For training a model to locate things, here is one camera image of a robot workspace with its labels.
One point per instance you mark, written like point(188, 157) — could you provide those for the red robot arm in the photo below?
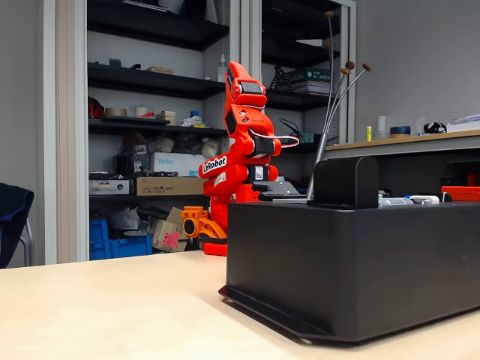
point(238, 180)

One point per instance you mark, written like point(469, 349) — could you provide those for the grey desk wooden top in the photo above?
point(461, 141)

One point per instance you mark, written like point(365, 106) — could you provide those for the clear plastic bottle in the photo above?
point(222, 71)

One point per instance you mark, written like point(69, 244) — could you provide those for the black flexible tripod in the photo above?
point(280, 78)

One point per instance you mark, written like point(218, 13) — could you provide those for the white crumpled cloth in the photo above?
point(193, 122)

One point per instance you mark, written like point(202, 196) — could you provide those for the dark green device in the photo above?
point(307, 138)

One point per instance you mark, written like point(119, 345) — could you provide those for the flat small cardboard box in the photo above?
point(159, 70)

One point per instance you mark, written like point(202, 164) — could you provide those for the small tan box stack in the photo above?
point(167, 117)

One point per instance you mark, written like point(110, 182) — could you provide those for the metal stalks with cork balls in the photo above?
point(321, 148)

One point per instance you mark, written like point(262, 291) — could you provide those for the white tape roll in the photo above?
point(141, 111)

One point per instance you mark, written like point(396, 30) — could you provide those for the white Weller box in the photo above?
point(172, 163)

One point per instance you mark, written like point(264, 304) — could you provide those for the yellow glue stick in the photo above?
point(368, 134)

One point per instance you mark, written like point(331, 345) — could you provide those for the long brown cardboard box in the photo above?
point(168, 186)

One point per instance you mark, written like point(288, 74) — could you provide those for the brown tape roll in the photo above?
point(115, 111)

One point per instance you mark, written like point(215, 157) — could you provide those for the orange plastic clamp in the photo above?
point(198, 223)

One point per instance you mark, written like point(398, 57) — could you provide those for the dark red rounded object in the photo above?
point(95, 108)

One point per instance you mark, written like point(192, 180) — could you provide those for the blue tape roll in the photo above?
point(400, 131)

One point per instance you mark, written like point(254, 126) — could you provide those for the cardboard box pink sticker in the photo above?
point(168, 238)

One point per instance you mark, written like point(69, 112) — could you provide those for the white printed carton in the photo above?
point(110, 186)

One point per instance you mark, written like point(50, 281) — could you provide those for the grey cabinet black shelves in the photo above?
point(67, 112)

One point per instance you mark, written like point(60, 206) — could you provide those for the silver metal door hinge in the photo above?
point(393, 201)

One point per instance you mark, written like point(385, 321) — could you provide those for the black task board box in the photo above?
point(337, 262)

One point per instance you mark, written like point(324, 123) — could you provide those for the black white plush toy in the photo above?
point(435, 128)

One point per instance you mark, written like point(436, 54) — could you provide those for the low blue plastic crate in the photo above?
point(131, 246)

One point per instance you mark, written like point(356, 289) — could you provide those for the tall blue plastic crate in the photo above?
point(98, 240)

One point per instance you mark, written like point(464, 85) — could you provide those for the paper stack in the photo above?
point(465, 123)

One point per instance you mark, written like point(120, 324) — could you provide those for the red display module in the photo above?
point(459, 193)

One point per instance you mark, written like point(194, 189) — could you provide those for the dark blue office chair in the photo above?
point(13, 217)

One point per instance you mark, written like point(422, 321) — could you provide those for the metal chair frame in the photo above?
point(30, 240)

